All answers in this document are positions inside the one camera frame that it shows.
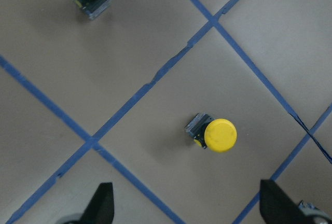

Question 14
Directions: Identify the yellow push button switch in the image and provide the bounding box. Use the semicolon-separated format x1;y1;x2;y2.
185;113;238;153

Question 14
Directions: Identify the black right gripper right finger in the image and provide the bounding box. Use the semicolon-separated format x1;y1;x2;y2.
259;179;309;223

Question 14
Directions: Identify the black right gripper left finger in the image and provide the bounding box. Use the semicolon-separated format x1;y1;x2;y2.
80;183;115;224

